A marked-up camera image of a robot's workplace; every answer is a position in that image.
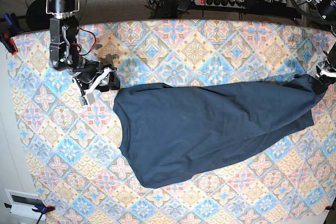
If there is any dark navy t-shirt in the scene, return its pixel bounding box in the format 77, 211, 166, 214
113, 74, 323, 188

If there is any white floor vent box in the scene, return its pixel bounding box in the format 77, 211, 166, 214
5, 189, 44, 220

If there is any blue clamp upper left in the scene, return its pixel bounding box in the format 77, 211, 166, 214
1, 13, 26, 30

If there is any black round stool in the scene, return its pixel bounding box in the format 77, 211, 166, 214
26, 0, 52, 31

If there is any orange black clamp left edge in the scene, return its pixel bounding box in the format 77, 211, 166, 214
0, 33, 18, 55

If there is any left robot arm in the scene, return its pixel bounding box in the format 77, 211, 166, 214
290, 0, 335, 94

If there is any blue orange clamp bottom left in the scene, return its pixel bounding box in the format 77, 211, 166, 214
32, 205, 56, 224

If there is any white power strip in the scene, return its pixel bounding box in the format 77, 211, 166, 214
194, 0, 244, 8

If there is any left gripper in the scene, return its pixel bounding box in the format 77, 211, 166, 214
312, 59, 336, 95

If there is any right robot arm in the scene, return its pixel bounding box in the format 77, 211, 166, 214
46, 0, 120, 97

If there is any patterned tile tablecloth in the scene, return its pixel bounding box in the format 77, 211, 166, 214
6, 20, 335, 223

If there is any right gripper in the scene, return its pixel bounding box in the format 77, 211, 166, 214
72, 61, 120, 95

